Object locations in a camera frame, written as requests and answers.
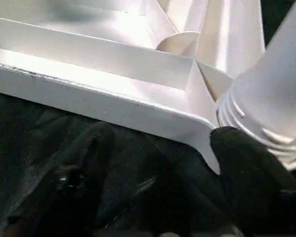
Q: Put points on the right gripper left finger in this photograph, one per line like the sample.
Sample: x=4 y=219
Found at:
x=96 y=148

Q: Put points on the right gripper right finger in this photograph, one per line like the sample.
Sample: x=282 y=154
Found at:
x=249 y=177

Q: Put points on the white plastic table top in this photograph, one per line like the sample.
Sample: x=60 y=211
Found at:
x=88 y=61

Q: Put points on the white plastic table leg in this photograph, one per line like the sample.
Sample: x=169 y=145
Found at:
x=273 y=74

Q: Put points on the black mat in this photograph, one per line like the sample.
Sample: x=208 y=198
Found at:
x=39 y=135

